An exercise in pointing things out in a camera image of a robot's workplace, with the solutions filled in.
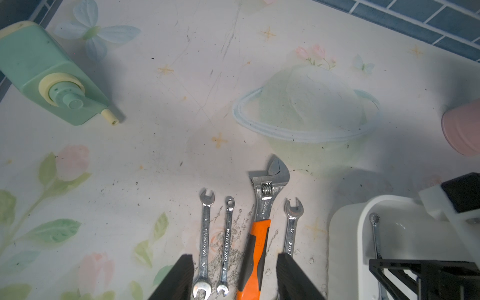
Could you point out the silver ring-end wrench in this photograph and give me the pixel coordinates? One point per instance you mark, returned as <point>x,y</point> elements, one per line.
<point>375,221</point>

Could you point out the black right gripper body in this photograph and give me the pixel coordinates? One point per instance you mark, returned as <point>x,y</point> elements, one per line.
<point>429,279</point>

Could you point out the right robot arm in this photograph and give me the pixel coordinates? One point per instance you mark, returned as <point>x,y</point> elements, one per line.
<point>457,202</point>

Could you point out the white plastic storage box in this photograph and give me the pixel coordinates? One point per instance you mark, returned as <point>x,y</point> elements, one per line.
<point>406,232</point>

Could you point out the thin silver combination wrench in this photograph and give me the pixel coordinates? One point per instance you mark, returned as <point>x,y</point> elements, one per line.
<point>222,286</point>

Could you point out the short silver open-end wrench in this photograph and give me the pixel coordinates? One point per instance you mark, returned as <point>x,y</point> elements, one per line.
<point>203,283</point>

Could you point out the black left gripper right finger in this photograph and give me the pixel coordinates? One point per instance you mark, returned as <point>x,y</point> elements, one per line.
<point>292,282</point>

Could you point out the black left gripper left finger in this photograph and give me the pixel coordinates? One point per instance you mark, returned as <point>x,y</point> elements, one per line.
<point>178,283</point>

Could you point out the pink pen cup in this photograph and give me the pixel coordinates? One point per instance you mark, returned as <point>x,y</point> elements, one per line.
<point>461,128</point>

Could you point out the orange handled adjustable wrench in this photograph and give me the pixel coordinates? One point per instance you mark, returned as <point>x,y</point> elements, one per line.
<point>266,189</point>

